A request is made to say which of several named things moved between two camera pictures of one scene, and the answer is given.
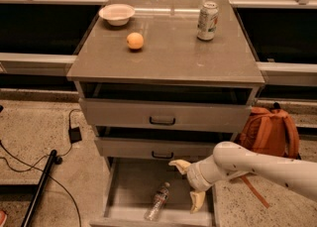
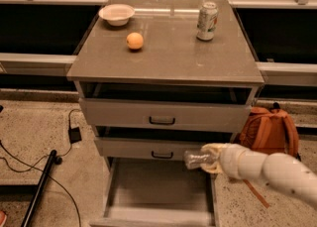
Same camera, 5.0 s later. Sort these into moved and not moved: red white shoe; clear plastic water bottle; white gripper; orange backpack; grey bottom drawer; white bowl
Moved: white gripper; clear plastic water bottle
Not moved: red white shoe; grey bottom drawer; white bowl; orange backpack
